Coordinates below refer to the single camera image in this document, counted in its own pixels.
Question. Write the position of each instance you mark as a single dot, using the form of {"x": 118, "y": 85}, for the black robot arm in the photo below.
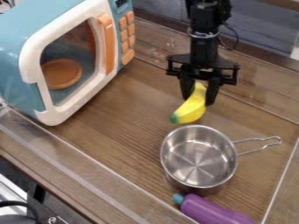
{"x": 208, "y": 15}

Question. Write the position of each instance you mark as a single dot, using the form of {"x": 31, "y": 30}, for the purple toy eggplant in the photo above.
{"x": 208, "y": 212}

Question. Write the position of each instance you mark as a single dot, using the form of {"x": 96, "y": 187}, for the blue grey sofa background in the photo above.
{"x": 264, "y": 25}

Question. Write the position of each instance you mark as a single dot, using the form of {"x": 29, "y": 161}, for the blue toy microwave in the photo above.
{"x": 92, "y": 31}

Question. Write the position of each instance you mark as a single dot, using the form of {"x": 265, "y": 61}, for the silver pot with wire handle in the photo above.
{"x": 200, "y": 157}

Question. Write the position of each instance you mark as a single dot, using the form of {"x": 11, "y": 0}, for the yellow toy banana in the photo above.
{"x": 193, "y": 108}

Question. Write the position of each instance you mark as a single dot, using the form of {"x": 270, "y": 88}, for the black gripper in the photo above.
{"x": 202, "y": 64}

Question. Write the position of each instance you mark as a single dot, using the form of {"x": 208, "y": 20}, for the orange microwave turntable plate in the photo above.
{"x": 62, "y": 73}

